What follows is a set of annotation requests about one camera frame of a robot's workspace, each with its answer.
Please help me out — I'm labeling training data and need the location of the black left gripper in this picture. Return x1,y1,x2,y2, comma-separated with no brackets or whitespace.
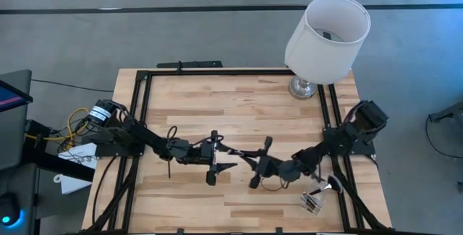
197,130,238,187

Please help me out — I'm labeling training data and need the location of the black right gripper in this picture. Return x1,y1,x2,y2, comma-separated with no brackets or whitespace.
239,136,284,189

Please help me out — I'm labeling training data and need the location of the white-ferrule dark-tip makeup brush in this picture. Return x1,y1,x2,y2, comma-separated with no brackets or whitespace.
309,197,323,213

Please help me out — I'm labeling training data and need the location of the large fluffy brown powder brush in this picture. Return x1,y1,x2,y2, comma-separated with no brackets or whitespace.
308,174,344,197

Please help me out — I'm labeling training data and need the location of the clear acrylic brush organizer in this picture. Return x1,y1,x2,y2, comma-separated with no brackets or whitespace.
299,181,328,217

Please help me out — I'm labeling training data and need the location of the black power strip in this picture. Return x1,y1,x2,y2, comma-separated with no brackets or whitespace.
156,60,224,69

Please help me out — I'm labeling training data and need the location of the white shade silver table lamp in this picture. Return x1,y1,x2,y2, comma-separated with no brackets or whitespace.
284,0,372,101

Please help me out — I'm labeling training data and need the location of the white printed paper sheet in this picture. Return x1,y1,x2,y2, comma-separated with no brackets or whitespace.
57,142,99,171

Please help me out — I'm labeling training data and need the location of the white folded paper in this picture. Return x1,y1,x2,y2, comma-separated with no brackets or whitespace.
53,172,94,196

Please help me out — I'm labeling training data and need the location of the black stand leg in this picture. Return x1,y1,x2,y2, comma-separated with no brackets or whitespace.
428,100,463,124

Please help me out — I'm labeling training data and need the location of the grey equipment cart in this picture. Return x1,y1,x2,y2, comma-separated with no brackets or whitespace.
0,69,41,235

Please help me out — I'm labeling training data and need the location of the black device with blue light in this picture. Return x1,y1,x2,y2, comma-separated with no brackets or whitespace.
0,191,27,229

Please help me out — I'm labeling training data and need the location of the black aluminium table frame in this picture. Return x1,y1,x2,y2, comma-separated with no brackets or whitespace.
81,69,392,235

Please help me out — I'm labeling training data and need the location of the yellow cable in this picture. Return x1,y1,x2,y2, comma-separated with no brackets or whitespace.
24,107,91,145

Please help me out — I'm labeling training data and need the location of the black floor cable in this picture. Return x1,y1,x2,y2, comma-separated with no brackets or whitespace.
30,78,115,93
424,114,463,160

